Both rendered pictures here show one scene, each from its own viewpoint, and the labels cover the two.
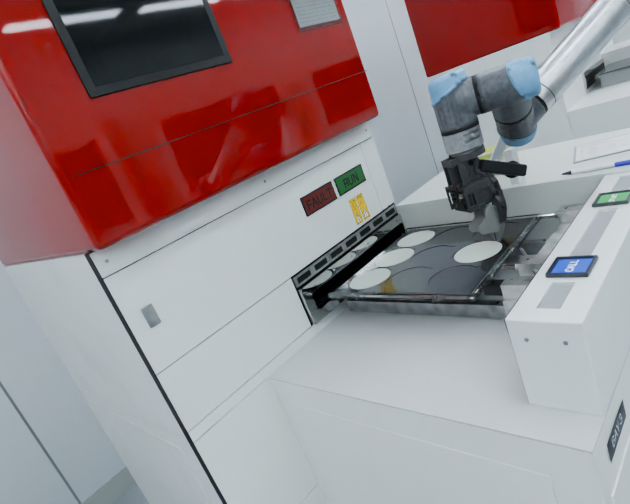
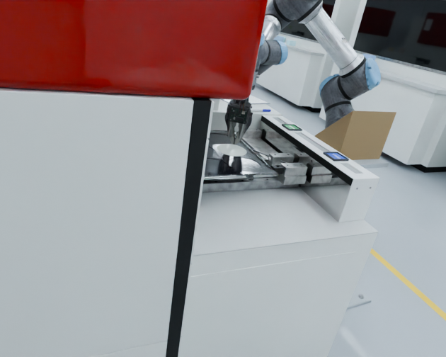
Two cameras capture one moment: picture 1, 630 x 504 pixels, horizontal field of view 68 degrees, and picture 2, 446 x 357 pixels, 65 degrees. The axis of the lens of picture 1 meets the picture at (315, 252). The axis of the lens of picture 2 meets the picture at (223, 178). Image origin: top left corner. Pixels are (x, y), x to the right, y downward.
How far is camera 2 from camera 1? 0.98 m
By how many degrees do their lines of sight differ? 69
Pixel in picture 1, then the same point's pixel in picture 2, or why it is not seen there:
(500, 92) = (276, 57)
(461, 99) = (263, 52)
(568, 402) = (355, 216)
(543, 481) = (352, 255)
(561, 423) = (357, 225)
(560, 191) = not seen: hidden behind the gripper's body
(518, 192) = (219, 115)
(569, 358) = (367, 195)
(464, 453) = (321, 257)
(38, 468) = not seen: outside the picture
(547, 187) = not seen: hidden behind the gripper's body
